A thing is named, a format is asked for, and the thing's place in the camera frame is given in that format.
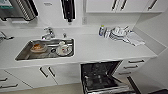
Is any small clear bottle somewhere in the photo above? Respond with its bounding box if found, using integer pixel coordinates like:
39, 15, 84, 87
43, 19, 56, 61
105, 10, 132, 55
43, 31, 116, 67
98, 24, 106, 37

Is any chrome faucet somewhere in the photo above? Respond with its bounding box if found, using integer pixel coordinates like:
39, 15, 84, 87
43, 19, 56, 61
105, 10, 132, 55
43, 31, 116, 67
41, 26, 56, 41

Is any black wall dispenser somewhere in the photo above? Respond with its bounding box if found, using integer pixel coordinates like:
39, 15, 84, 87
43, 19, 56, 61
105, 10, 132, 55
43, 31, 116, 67
60, 0, 77, 24

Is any steel dishwasher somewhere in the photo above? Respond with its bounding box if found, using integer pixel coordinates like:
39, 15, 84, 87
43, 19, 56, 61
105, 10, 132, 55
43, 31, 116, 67
79, 60, 135, 94

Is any white lower cabinet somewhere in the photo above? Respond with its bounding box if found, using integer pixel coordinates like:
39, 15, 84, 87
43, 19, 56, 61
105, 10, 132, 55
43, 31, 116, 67
4, 62, 83, 90

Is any white wall outlet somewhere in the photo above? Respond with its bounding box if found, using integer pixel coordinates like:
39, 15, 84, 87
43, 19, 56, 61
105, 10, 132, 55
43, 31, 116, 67
81, 16, 88, 25

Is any white cup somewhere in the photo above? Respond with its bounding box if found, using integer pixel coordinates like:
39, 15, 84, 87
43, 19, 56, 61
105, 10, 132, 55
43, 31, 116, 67
56, 41, 73, 56

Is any steel kitchen sink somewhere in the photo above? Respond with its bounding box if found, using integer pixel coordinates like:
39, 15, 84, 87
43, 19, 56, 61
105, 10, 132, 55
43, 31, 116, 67
14, 37, 76, 62

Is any white drawer unit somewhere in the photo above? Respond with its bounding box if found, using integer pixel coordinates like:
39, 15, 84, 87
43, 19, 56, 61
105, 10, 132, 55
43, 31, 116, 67
0, 68, 33, 93
114, 56, 150, 76

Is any orange dish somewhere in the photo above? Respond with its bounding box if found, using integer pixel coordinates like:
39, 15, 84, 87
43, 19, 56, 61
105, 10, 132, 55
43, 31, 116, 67
31, 42, 48, 53

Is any stack of white plates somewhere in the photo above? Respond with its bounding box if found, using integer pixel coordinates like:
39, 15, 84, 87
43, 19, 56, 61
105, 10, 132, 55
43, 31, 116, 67
109, 26, 130, 41

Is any white upper cabinet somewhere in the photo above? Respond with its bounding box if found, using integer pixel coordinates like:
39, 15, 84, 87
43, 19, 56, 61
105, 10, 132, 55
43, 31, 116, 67
84, 0, 168, 14

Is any white cabinet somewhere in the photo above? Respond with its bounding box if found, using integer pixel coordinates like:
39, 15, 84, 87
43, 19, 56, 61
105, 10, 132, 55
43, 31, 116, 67
84, 0, 168, 14
4, 62, 83, 90

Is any small sink knob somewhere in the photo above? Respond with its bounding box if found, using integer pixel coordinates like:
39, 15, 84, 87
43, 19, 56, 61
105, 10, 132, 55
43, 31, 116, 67
62, 31, 67, 38

